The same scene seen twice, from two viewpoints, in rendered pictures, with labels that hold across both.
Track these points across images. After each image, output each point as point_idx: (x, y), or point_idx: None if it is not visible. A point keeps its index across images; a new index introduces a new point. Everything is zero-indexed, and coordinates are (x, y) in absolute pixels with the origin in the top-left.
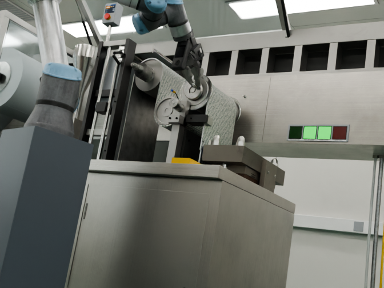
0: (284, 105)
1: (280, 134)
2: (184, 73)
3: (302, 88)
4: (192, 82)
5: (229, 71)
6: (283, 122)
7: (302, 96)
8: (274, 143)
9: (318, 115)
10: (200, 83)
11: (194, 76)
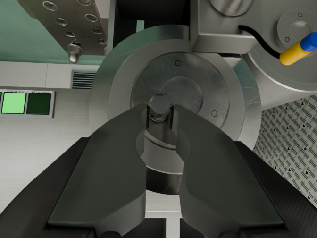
0: (61, 152)
1: (66, 102)
2: (230, 165)
3: (29, 182)
4: (174, 123)
5: (178, 225)
6: (62, 123)
7: (29, 167)
8: (78, 89)
9: (1, 133)
10: (151, 142)
11: (128, 140)
